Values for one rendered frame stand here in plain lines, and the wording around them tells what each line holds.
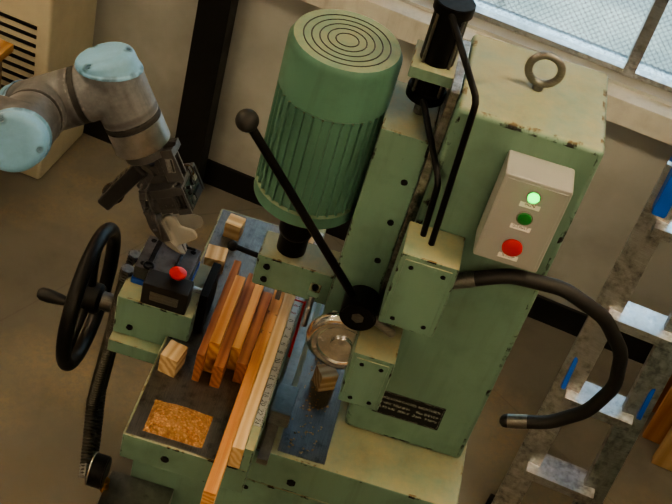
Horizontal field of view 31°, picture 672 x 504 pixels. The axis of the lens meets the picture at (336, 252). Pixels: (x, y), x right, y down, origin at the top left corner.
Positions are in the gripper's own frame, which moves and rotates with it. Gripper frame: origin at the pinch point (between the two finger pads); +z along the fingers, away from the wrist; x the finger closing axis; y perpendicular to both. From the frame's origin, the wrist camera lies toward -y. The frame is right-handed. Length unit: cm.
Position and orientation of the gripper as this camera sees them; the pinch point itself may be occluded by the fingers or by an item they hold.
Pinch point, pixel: (177, 247)
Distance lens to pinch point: 202.9
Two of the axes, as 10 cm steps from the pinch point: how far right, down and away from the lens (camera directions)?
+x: 2.0, -6.2, 7.6
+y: 9.4, -1.0, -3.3
